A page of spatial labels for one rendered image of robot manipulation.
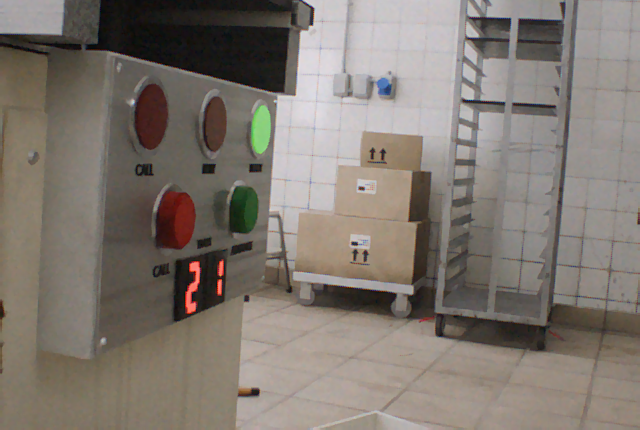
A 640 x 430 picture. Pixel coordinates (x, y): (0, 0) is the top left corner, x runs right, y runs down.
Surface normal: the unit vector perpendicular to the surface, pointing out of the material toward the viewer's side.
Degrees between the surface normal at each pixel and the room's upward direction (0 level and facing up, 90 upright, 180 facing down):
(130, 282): 90
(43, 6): 90
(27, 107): 90
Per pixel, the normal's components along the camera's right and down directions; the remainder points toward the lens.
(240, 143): 0.96, 0.09
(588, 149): -0.37, 0.02
